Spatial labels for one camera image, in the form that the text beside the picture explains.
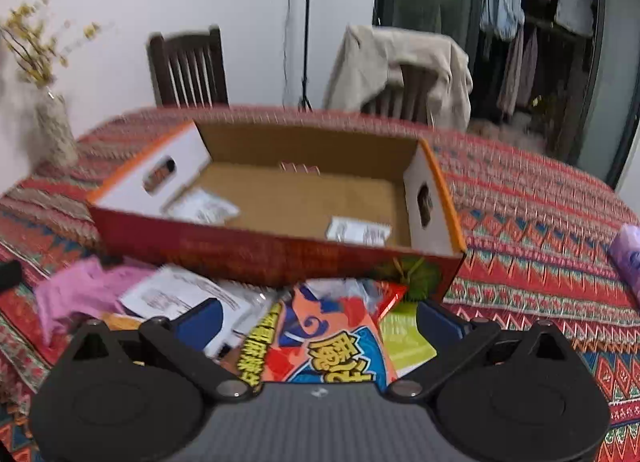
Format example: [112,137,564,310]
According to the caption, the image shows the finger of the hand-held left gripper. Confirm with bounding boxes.
[0,261,23,293]

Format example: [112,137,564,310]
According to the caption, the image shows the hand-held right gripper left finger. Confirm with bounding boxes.
[62,298,253,402]

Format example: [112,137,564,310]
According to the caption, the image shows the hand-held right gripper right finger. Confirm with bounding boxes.
[389,299,581,402]

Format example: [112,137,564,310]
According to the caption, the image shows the yellow-green snack packet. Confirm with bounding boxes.
[378,312,438,379]

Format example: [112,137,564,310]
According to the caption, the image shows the white printed snack packet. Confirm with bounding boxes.
[326,215,393,247]
[120,266,258,343]
[162,188,241,227]

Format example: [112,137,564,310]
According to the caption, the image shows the pink snack packet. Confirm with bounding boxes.
[34,258,158,343]

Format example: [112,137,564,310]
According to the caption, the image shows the orange cardboard box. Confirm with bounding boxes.
[87,119,468,303]

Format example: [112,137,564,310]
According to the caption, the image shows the orange blue snack packet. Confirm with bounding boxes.
[262,281,408,390]

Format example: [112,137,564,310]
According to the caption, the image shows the red patterned tablecloth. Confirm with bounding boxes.
[0,104,640,462]

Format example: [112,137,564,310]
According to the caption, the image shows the floral ceramic vase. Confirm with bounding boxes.
[35,89,78,168]

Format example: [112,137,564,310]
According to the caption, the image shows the purple tissue pack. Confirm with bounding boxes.
[607,223,640,308]

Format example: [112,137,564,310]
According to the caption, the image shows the pale fluffy rug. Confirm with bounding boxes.
[467,114,548,153]

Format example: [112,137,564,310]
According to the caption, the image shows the dark wooden chair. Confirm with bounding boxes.
[146,26,230,109]
[362,64,436,125]

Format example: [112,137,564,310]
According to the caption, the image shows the yellow flower branches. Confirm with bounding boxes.
[0,0,108,90]

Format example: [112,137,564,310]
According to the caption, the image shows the long pale hanging garments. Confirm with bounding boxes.
[497,27,540,115]

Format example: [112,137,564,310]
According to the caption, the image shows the beige jacket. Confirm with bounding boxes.
[324,24,473,130]

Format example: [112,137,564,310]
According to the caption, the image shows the studio light on stand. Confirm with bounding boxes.
[298,0,316,110]

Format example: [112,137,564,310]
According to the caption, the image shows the white hanging garment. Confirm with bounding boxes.
[554,0,596,37]

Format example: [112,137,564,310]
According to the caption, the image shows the black light cable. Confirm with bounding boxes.
[283,0,297,108]

